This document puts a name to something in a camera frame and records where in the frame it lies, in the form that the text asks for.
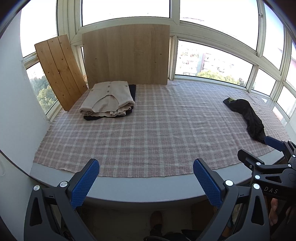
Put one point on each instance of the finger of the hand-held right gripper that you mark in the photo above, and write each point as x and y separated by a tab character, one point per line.
275	143
248	158

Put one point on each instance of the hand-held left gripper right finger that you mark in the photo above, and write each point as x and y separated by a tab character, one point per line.
205	183

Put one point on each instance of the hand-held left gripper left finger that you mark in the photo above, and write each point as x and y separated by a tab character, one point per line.
85	183

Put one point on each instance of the black pants with yellow print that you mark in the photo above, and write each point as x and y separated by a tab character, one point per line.
249	113

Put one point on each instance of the person's right hand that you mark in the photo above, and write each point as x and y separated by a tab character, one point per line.
274	208

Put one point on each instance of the person's foot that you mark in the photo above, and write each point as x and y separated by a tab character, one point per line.
156	219

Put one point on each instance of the pink plaid blanket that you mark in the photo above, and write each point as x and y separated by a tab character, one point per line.
150	139

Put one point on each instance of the green trees outside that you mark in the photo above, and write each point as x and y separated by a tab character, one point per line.
217	76
44	92

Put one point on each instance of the beige folded cardigan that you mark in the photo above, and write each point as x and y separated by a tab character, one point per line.
108	97

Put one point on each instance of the dark navy folded garment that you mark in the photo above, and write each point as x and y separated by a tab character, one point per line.
132	92

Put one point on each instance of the apartment buildings outside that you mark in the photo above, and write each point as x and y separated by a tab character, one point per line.
208	62

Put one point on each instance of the pine plank board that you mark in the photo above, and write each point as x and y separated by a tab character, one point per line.
60	69

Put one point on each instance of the light wood panel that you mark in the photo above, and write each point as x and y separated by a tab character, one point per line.
124	55

